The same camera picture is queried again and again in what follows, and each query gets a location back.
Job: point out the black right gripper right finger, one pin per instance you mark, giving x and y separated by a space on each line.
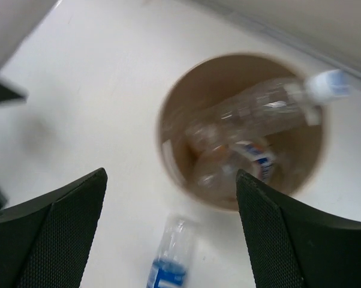
291 244

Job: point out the clear bottle with blue label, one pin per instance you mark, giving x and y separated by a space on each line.
174 255

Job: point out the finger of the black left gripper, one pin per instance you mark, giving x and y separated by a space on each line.
11 93

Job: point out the beige round waste bin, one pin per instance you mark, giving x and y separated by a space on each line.
214 80

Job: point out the clear bottle with white label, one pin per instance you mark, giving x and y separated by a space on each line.
216 170

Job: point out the clear plastic bottle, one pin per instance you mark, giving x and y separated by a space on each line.
266 108

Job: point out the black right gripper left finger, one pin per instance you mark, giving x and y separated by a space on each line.
46 241

